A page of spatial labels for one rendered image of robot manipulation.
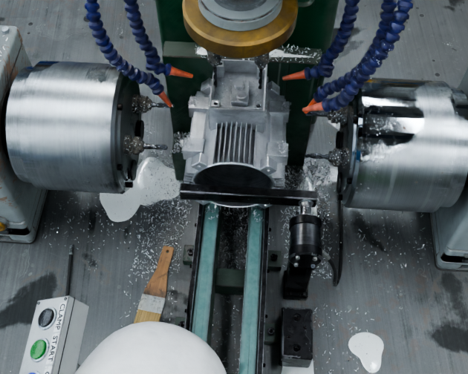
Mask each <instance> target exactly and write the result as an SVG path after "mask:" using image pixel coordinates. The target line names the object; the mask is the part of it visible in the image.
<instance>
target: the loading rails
mask: <svg viewBox="0 0 468 374"><path fill-rule="evenodd" d="M207 206H209V209H207V208H208V207H207ZM257 207H260V206H257ZM260 208H261V207H260ZM260 208H255V207H253V210H251V207H250V208H249V219H248V231H247V253H246V265H245V269H224V268H218V255H219V246H220V238H221V222H222V214H223V206H222V207H221V208H220V206H219V205H217V206H216V208H215V204H213V203H212V204H211V203H207V204H206V205H202V204H200V203H199V206H198V219H197V223H195V227H196V232H195V244H194V245H184V248H183V260H182V261H183V264H184V265H190V268H192V270H191V276H190V283H189V295H188V302H187V309H185V313H186V317H175V325H176V326H180V327H182V328H184V329H186V330H188V331H190V332H192V333H194V334H196V335H197V336H198V337H200V338H201V339H202V340H203V341H205V342H206V343H207V344H208V345H209V346H210V344H211V335H212V320H213V311H214V303H215V293H217V294H228V295H243V296H244V300H243V311H242V323H241V345H240V357H239V368H238V373H227V374H262V373H263V367H265V366H266V363H263V356H264V344H266V345H279V329H280V325H279V324H275V323H265V318H267V314H265V306H266V288H267V273H270V270H276V271H281V269H282V251H278V250H268V238H269V232H271V228H269V221H270V207H267V208H265V209H263V208H261V210H259V209H260ZM211 210H213V211H214V212H213V213H212V212H211ZM219 210H220V211H219ZM263 210H264V211H263ZM205 211H206V212H205ZM254 211H255V212H256V214H255V217H254V214H253V212H254ZM204 212H205V213H204ZM259 214H260V215H259ZM217 215H219V216H218V218H217ZM257 215H258V216H257ZM211 217H214V218H211ZM209 218H211V220H210V219H209ZM259 218H260V220H259ZM261 218H262V219H261ZM257 219H258V220H257ZM263 219H264V220H263ZM257 221H258V222H257ZM259 221H260V222H259Z"/></svg>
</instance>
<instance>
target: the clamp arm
mask: <svg viewBox="0 0 468 374"><path fill-rule="evenodd" d="M179 193H180V198H181V199H182V200H205V201H218V202H231V203H255V204H268V205H280V206H302V205H304V202H303V201H305V204H307V205H310V202H311V207H316V202H317V191H306V190H293V189H280V188H279V187H272V188H255V187H242V186H217V185H204V184H196V182H189V183H181V184H180V189H179ZM308 201H309V202H308Z"/></svg>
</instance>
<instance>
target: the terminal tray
mask: <svg viewBox="0 0 468 374"><path fill-rule="evenodd" d="M230 74H231V76H230ZM213 75H214V72H213V73H212V85H211V91H210V98H209V115H208V123H209V129H210V130H211V131H212V130H214V129H216V123H218V128H220V127H221V123H223V128H224V127H226V123H227V126H228V127H231V122H233V127H235V126H236V123H237V124H238V127H241V123H242V128H246V123H247V128H249V129H250V127H251V124H252V130H256V125H257V131H258V132H260V133H262V134H263V132H265V128H266V116H267V89H268V76H267V65H266V67H265V68H264V69H263V71H262V84H261V85H263V86H262V88H261V89H259V79H260V78H259V68H257V66H256V64H255V62H254V61H250V60H236V59H222V60H221V62H220V63H219V65H218V66H217V87H215V86H214V81H215V80H214V79H213ZM228 76H229V77H228ZM228 79H229V80H228ZM221 80H223V81H224V82H222V81H221ZM230 80H232V81H230ZM242 81H243V82H242ZM249 81H250V82H251V83H252V84H250V83H249ZM222 83H224V85H225V86H226V87H225V88H224V86H223V84H222ZM254 83H257V84H254ZM227 86H228V87H227ZM249 86H250V88H251V90H250V89H249ZM255 87H256V88H255ZM224 89H225V90H224ZM230 90H231V91H230ZM257 91H258V92H257ZM222 92H223V93H222ZM259 92H261V93H259ZM254 93H256V94H255V95H254ZM218 94H220V96H219V95H218ZM230 94H231V95H230ZM223 95H224V98H223ZM257 95H258V96H257ZM229 96H231V97H229ZM255 96H256V97H255ZM222 98H223V99H222ZM256 98H257V99H256ZM260 99H261V100H260ZM259 100H260V102H259ZM255 101H257V102H255ZM248 102H249V105H248ZM223 103H224V104H225V105H224V104H223ZM251 103H252V104H251ZM221 105H223V107H222V106H221ZM231 105H232V107H231ZM241 106H242V108H240V107H241ZM245 106H246V107H245Z"/></svg>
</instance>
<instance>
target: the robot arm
mask: <svg viewBox="0 0 468 374"><path fill-rule="evenodd" d="M74 374H227V373H226V370H225V369H224V366H223V364H222V363H221V360H220V358H219V357H218V356H217V354H216V353H215V351H214V350H213V349H212V348H211V347H210V346H209V345H208V344H207V343H206V342H205V341H203V340H202V339H201V338H200V337H198V336H197V335H196V334H194V333H192V332H190V331H188V330H186V329H184V328H182V327H180V326H176V325H174V324H168V323H164V322H155V321H146V322H141V323H136V324H130V325H128V326H127V327H123V328H122V329H119V330H117V331H116V332H113V333H112V334H110V336H108V337H107V338H106V339H104V340H103V341H102V342H101V343H100V344H99V345H98V346H97V347H96V348H95V350H94V351H93V352H92V353H91V354H90V355H89V356H88V357H87V358H86V359H85V361H84V362H83V363H82V365H81V366H80V367H79V368H78V370H77V371H76V372H75V373H74Z"/></svg>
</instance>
